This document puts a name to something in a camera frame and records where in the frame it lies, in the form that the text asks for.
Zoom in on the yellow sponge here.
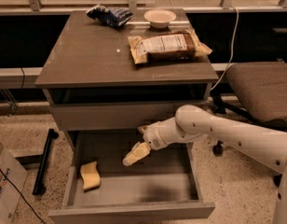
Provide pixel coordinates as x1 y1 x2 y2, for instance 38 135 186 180
80 161 101 190

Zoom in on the black cable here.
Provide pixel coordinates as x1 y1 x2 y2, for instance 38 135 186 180
0 156 47 224

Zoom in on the packaged bread loaf bag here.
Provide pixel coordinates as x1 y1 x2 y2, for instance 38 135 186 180
128 30 212 64

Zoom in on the white bowl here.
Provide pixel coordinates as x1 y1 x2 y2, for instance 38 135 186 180
143 9 176 29

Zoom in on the grey office chair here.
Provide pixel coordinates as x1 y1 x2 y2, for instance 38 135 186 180
211 62 287 175

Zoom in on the closed grey top drawer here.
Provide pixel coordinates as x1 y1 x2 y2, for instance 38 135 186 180
49 100 210 132

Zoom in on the grey drawer cabinet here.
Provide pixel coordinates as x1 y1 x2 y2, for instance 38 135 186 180
34 8 219 224

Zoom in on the black metal stand leg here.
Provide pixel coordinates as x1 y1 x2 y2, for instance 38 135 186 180
14 128 60 196

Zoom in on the white cable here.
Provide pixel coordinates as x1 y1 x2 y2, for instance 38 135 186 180
210 5 239 91

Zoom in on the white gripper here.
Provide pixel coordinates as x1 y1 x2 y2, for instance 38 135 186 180
122 122 167 166

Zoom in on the open grey middle drawer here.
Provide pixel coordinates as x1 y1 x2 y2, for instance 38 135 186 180
48 129 215 224

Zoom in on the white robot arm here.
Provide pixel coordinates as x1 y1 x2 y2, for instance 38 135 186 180
123 105 287 224

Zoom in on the blue chip bag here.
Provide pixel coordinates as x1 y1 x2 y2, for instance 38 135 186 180
86 4 133 28

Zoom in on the white cardboard box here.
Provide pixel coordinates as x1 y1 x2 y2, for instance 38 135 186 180
0 142 27 224

